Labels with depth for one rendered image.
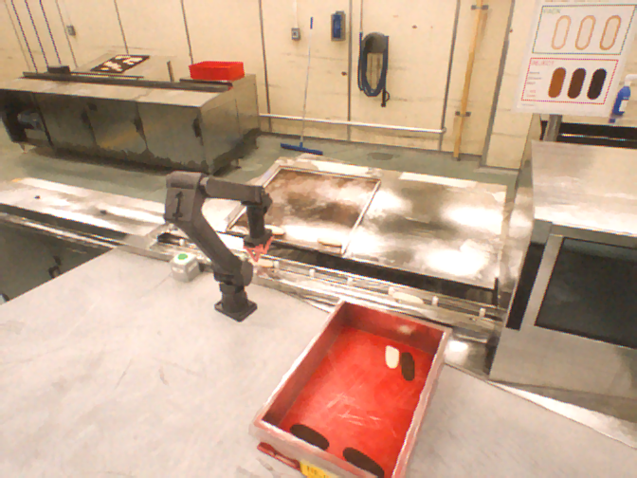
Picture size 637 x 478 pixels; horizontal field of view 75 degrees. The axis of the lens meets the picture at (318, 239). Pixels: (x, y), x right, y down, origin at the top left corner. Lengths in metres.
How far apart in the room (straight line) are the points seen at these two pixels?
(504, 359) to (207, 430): 0.74
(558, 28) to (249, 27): 4.26
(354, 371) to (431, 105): 4.06
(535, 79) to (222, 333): 1.43
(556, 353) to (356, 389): 0.48
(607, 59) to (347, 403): 1.44
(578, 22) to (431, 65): 3.16
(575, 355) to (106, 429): 1.11
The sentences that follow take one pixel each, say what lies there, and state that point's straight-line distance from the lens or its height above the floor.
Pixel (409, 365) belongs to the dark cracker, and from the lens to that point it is 1.18.
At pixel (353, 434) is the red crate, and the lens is 1.06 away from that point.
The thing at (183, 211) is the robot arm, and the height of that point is 1.27.
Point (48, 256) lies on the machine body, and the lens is 2.29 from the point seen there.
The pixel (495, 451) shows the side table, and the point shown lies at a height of 0.82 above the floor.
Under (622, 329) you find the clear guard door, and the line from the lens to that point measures 1.09.
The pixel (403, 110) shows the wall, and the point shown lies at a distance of 5.01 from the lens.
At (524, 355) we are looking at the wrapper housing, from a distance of 1.14.
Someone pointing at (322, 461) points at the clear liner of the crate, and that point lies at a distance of 0.91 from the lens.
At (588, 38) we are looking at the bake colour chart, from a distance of 1.82.
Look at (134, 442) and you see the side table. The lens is 1.14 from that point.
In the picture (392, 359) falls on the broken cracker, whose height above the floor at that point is 0.83.
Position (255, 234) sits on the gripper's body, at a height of 0.99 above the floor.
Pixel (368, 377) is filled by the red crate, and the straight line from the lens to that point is 1.16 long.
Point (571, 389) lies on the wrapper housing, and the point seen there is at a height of 0.87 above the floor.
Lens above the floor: 1.71
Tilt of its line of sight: 31 degrees down
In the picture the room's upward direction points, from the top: 2 degrees counter-clockwise
